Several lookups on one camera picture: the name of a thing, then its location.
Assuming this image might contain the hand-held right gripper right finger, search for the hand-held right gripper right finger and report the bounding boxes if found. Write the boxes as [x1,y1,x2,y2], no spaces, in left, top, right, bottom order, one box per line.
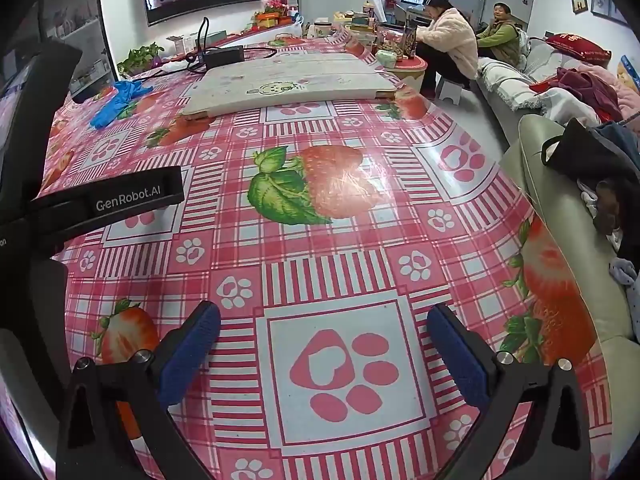
[426,303,592,480]

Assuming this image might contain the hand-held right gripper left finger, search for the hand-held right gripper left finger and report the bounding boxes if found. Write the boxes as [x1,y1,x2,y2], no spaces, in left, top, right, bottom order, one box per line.
[55,301,222,480]

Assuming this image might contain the blue rubber gloves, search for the blue rubber gloves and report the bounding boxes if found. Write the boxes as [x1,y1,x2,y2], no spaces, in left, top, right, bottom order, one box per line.
[90,80,153,130]

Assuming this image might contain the pink strawberry printed tablecloth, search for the pink strawberry printed tablecloth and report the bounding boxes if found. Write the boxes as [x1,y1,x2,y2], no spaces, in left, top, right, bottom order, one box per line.
[37,25,613,480]

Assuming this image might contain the green leafy plant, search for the green leafy plant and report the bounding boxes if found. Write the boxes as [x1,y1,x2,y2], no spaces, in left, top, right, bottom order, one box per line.
[117,44,166,77]

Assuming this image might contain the glass door cabinet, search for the glass door cabinet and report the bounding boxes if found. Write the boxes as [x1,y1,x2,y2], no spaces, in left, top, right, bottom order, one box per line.
[10,0,113,101]

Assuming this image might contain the beige armchair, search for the beige armchair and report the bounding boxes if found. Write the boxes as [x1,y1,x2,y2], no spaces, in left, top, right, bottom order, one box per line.
[500,115,636,346]

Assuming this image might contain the black power adapter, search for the black power adapter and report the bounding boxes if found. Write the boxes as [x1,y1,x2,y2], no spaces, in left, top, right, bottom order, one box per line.
[205,46,246,68]

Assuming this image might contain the white folded foam board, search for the white folded foam board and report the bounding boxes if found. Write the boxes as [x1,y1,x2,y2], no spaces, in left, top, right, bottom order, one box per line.
[181,54,398,122]

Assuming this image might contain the dark clothes pile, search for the dark clothes pile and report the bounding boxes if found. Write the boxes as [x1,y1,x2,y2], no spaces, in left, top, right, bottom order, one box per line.
[542,120,640,271]

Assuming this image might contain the white stool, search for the white stool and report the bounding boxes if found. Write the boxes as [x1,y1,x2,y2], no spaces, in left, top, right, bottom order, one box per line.
[435,77,471,106]

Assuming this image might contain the grey sofa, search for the grey sofa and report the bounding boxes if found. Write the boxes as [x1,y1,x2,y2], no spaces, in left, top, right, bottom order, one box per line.
[475,35,640,136]

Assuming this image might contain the round red side table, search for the round red side table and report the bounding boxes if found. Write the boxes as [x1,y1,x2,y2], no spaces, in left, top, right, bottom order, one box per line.
[375,50,428,93]

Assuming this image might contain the magenta cloth pile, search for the magenta cloth pile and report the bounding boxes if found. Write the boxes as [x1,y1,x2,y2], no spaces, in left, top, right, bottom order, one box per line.
[552,67,626,121]

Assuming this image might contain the red cushion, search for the red cushion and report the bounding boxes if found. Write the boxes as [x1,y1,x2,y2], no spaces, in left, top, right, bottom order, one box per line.
[544,32,612,65]

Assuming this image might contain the black cable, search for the black cable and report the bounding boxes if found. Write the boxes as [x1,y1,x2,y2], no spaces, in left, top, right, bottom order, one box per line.
[187,17,278,73]

